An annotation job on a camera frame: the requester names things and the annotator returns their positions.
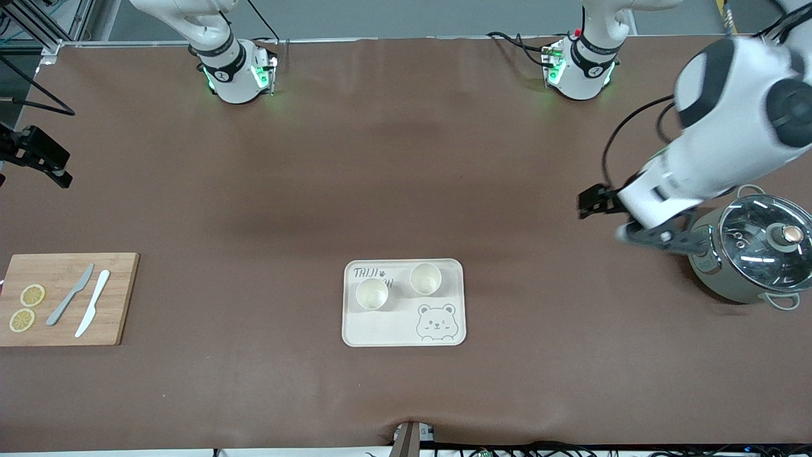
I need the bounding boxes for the aluminium frame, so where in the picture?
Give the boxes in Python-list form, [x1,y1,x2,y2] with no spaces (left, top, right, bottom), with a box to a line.
[0,0,97,53]

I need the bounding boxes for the white bear print tray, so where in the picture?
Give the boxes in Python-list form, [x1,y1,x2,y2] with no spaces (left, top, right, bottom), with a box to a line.
[342,258,467,348]

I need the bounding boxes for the white plastic cup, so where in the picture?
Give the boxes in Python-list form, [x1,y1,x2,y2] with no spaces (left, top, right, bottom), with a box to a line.
[355,278,390,311]
[409,263,442,296]

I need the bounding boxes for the black base cable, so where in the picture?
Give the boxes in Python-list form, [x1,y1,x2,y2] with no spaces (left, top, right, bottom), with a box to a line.
[487,30,559,68]
[244,0,281,45]

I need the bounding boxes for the bamboo cutting board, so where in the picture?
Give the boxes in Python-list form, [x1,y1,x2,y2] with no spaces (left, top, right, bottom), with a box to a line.
[0,253,140,347]

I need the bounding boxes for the white plastic knife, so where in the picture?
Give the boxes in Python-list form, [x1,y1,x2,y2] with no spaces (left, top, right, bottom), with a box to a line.
[75,270,111,338]

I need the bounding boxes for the grey-green cooking pot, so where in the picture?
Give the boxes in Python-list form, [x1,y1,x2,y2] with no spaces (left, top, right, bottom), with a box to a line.
[688,185,812,312]

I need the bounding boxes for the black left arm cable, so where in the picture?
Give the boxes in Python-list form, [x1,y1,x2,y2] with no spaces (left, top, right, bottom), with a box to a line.
[601,95,677,191]

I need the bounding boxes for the grey plastic knife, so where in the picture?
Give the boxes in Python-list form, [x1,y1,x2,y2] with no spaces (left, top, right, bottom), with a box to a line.
[46,263,95,327]

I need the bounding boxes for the glass pot lid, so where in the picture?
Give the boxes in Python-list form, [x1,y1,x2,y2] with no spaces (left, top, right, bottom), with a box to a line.
[718,195,812,293]

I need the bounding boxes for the black left base cable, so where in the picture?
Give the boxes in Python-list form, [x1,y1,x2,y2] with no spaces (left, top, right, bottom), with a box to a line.
[487,30,559,68]

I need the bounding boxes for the black right base cable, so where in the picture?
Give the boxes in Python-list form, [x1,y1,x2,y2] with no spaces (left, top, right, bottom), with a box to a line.
[244,0,281,45]

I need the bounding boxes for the black stand legs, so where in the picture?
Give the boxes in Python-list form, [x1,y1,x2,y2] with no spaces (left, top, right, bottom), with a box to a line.
[0,54,77,117]

